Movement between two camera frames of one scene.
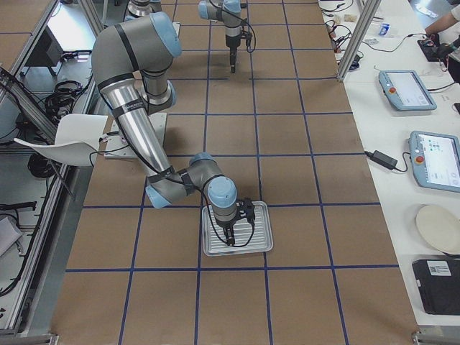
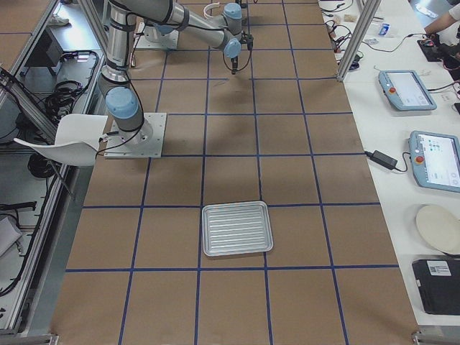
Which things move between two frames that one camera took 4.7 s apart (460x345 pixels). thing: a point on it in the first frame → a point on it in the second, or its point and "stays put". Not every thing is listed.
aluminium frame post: x=371 y=8 stays put
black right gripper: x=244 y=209 → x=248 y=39
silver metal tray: x=250 y=236 stays put
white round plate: x=440 y=226 stays put
